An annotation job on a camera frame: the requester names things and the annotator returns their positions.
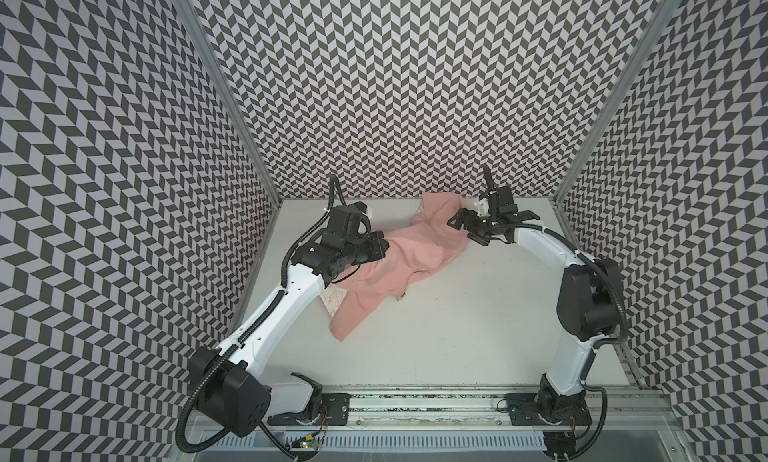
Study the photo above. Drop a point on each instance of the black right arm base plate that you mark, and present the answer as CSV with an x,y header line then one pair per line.
x,y
523,409

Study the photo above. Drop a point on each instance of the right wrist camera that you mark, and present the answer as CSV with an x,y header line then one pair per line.
x,y
500,207

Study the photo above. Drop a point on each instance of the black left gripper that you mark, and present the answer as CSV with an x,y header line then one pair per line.
x,y
377,249

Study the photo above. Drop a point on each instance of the small green circuit board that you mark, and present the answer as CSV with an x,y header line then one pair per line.
x,y
306,443

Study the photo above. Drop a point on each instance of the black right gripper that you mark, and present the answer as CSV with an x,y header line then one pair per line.
x,y
475,222

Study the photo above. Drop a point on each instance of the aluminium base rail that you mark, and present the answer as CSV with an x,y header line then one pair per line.
x,y
476,408

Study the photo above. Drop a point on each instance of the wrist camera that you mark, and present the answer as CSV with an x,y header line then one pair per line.
x,y
500,207
349,221

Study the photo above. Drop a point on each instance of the aluminium corner post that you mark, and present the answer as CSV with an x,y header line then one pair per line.
x,y
638,57
188,18

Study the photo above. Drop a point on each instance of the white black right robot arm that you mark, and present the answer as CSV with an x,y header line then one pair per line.
x,y
590,309

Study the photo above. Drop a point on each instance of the pink Snoopy zip jacket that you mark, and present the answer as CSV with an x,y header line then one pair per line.
x,y
415,252

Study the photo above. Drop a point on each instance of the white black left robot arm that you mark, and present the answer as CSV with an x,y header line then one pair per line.
x,y
224,381

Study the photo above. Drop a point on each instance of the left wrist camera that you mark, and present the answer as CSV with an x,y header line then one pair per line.
x,y
349,221

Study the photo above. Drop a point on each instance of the aluminium corner post right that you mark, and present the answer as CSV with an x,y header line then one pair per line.
x,y
638,57

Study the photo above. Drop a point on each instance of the aluminium corner post left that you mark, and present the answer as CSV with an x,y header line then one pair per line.
x,y
188,18

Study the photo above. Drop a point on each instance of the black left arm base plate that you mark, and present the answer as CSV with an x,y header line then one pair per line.
x,y
331,409

